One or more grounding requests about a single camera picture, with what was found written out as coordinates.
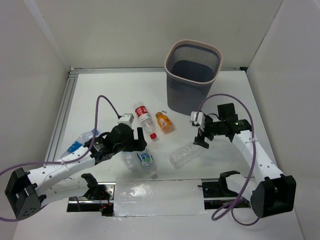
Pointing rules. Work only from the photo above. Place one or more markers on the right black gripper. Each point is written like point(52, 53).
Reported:
point(200, 141)

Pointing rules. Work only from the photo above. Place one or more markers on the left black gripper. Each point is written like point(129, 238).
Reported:
point(136, 142)

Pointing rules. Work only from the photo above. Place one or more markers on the clear unlabelled plastic bottle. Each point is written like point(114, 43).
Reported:
point(184, 154)

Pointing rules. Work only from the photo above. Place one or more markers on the orange juice bottle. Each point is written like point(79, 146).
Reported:
point(164, 123)

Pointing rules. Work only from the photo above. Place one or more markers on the blue label clear bottle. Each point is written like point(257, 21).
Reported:
point(80, 141)

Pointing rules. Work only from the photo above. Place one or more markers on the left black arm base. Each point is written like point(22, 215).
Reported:
point(98, 198)

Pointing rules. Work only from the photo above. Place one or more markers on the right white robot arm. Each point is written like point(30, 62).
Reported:
point(272, 192)

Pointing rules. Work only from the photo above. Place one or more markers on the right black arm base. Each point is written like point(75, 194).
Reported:
point(215, 191)

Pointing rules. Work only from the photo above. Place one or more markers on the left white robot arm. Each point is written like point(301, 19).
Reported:
point(30, 191)

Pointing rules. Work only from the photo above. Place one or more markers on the grey mesh waste bin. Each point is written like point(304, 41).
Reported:
point(191, 69)

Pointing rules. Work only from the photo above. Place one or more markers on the green white label bottle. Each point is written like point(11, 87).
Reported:
point(147, 163)

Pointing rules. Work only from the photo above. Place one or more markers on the red label clear bottle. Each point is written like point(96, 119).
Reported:
point(145, 120)

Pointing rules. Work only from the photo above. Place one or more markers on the white taped cover sheet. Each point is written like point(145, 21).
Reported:
point(158, 198)

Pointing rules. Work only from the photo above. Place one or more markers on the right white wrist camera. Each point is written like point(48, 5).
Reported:
point(197, 119)

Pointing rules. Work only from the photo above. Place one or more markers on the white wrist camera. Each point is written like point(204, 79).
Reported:
point(197, 119)
point(126, 119)

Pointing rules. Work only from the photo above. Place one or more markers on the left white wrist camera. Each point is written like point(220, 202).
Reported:
point(126, 119)

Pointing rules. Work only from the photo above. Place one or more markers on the aluminium frame rail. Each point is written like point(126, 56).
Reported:
point(98, 97)

